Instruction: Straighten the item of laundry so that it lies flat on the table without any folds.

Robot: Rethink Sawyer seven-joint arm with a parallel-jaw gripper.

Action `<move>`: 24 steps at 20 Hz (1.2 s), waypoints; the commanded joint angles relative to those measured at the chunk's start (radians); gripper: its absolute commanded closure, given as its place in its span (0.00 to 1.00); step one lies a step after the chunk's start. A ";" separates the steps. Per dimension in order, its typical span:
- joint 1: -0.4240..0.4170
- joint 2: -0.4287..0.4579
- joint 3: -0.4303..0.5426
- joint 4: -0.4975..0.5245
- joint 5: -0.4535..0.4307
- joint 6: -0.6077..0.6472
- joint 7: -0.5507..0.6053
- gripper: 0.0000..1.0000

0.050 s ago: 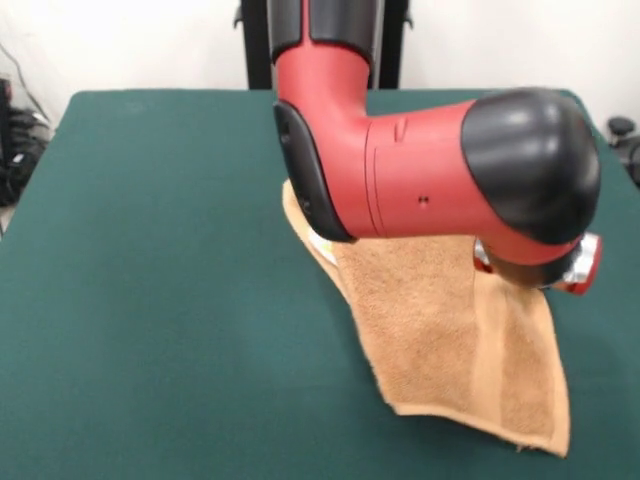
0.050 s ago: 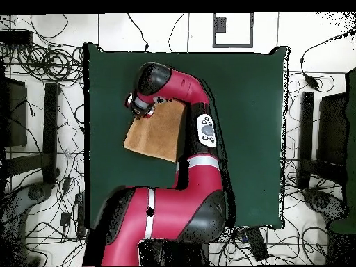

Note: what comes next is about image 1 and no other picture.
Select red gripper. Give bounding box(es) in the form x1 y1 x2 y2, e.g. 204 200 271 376
474 234 605 297

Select tan terry towel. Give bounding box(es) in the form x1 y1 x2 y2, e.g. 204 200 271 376
282 179 572 459

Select dark green table cloth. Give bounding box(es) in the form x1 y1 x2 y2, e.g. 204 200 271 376
0 88 640 480

